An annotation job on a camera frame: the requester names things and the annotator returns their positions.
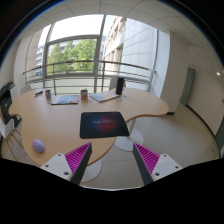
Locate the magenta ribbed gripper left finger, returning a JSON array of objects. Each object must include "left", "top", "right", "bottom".
[{"left": 42, "top": 143, "right": 92, "bottom": 185}]

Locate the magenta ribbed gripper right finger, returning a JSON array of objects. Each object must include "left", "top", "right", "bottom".
[{"left": 133, "top": 143, "right": 182, "bottom": 185}]

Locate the lilac computer mouse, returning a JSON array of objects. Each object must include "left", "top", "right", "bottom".
[{"left": 32, "top": 139, "right": 45, "bottom": 153}]

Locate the black galaxy print mouse pad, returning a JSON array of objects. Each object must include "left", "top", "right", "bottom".
[{"left": 80, "top": 112, "right": 129, "bottom": 139}]

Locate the wooden curved table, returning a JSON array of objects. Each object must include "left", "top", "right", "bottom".
[{"left": 9, "top": 88, "right": 168, "bottom": 165}]

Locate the colourful magazine on table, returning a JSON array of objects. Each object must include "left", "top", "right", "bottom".
[{"left": 51, "top": 95, "right": 79, "bottom": 105}]

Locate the white chair with wooden legs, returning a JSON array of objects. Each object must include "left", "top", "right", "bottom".
[{"left": 0, "top": 117, "right": 24, "bottom": 160}]

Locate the small printed tin can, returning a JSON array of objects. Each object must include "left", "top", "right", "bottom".
[{"left": 80, "top": 89, "right": 88, "bottom": 100}]

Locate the dark patterned mug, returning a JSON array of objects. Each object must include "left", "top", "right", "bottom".
[{"left": 45, "top": 90, "right": 51, "bottom": 102}]

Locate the grey green door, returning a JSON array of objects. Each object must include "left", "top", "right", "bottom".
[{"left": 180, "top": 68, "right": 195, "bottom": 105}]

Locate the white chair behind table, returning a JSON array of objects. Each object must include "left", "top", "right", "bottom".
[{"left": 109, "top": 77, "right": 126, "bottom": 90}]

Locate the black speaker box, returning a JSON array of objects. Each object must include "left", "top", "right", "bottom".
[{"left": 115, "top": 77, "right": 124, "bottom": 95}]

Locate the metal balcony railing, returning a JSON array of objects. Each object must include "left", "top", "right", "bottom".
[{"left": 23, "top": 60, "right": 155, "bottom": 95}]

